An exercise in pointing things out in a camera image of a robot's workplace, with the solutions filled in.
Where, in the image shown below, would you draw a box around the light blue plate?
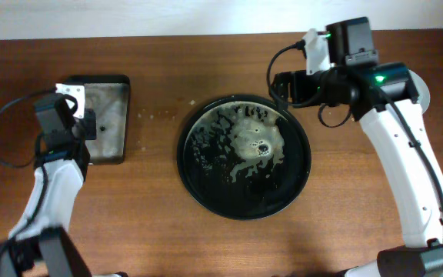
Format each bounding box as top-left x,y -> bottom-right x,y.
409,70 -> 431,114

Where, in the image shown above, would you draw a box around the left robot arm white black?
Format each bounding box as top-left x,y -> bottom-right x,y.
0,108 -> 91,276

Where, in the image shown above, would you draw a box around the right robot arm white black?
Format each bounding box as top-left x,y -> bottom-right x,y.
266,62 -> 443,276

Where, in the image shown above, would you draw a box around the black rectangular soapy water tray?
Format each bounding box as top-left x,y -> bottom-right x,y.
64,74 -> 131,165

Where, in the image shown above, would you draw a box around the black round tray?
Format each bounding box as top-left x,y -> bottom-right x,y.
176,95 -> 311,220

